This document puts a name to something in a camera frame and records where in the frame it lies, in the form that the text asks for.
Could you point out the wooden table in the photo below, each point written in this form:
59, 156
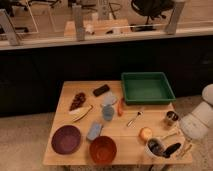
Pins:
130, 149

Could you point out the small metal cup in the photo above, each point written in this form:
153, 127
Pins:
171, 118

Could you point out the black office chair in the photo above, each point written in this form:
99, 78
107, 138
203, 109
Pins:
152, 8

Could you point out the purple bowl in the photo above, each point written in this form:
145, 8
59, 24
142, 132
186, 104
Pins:
66, 140

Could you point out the blue plastic cup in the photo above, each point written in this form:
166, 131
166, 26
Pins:
108, 112

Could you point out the red-brown bowl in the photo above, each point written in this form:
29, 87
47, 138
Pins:
103, 150

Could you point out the bunch of dark grapes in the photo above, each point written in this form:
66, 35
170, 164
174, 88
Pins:
78, 101

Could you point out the cream yellow banana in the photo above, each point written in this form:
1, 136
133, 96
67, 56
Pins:
79, 113

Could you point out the white paper cup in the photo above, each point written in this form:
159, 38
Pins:
154, 148

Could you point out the apple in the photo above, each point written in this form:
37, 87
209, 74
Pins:
145, 134

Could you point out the light blue cloth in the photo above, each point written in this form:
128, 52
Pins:
109, 99

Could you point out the metal spoon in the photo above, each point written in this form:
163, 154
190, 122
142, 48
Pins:
133, 119

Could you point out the orange carrot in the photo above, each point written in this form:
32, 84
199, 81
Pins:
120, 107

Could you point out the green plastic tray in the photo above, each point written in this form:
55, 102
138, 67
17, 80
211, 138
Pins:
150, 88

